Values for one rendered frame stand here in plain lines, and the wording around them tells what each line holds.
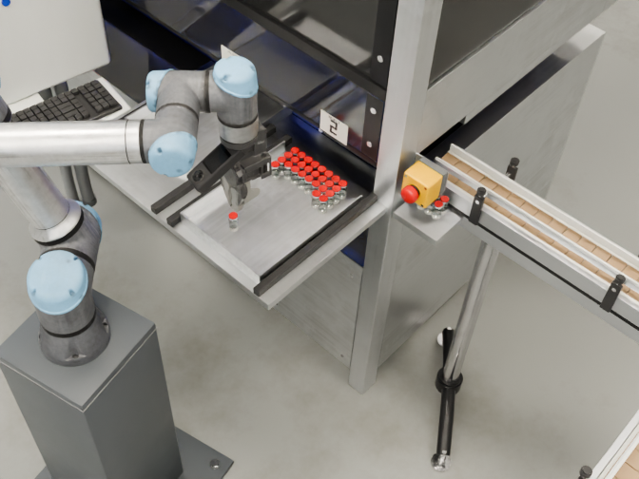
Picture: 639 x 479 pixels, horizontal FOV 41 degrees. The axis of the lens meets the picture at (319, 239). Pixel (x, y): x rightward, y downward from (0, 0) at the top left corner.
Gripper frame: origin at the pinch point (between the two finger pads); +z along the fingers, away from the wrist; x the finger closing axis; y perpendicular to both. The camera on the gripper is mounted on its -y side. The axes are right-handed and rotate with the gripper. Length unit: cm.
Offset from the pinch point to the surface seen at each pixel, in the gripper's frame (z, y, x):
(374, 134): 0.8, 38.2, 2.3
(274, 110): 20, 35, 39
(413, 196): 7.7, 38.4, -12.7
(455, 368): 86, 59, -23
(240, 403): 108, 6, 14
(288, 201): 20.1, 20.8, 10.4
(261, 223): 20.0, 11.6, 7.8
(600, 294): 17, 61, -51
